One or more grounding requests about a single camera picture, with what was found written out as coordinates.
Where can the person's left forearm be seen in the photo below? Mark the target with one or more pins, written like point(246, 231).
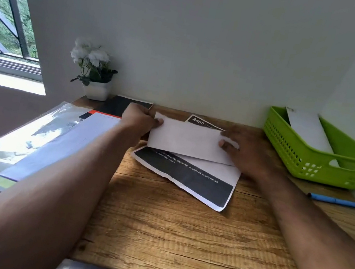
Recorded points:
point(44, 198)

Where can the grey window frame rail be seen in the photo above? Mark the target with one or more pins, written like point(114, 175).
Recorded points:
point(6, 65)

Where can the person's left hand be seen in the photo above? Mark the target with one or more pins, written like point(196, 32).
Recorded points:
point(139, 121)

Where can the green plastic basket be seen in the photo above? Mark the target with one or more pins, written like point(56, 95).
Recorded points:
point(295, 159)

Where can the person's right forearm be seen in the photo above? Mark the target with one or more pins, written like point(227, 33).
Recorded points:
point(316, 237)

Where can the person's right hand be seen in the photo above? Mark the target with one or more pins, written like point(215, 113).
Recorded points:
point(251, 158)

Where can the stack of white envelopes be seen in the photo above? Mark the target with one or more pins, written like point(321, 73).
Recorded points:
point(70, 145)

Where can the black notebook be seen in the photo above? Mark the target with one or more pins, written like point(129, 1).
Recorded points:
point(114, 105)

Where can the clear plastic wrapper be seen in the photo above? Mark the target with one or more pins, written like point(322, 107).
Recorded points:
point(20, 140)

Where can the white flower plant in pot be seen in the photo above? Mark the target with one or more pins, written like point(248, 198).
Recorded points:
point(96, 92)

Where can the blue pen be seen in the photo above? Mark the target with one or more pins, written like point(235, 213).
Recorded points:
point(339, 201)

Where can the white paper envelope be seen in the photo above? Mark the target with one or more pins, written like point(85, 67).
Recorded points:
point(307, 127)
point(187, 137)

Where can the black white printed paper sheet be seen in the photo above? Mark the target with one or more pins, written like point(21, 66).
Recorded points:
point(196, 183)

